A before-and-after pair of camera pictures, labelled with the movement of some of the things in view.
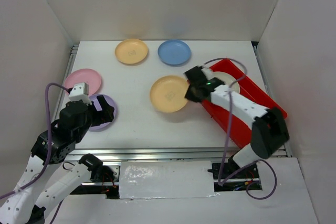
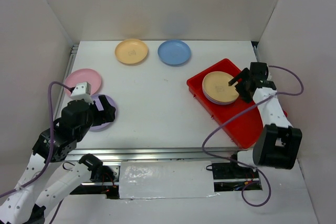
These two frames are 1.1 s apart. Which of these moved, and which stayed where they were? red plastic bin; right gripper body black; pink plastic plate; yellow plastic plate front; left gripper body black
Moved: yellow plastic plate front; right gripper body black
Stayed: left gripper body black; red plastic bin; pink plastic plate
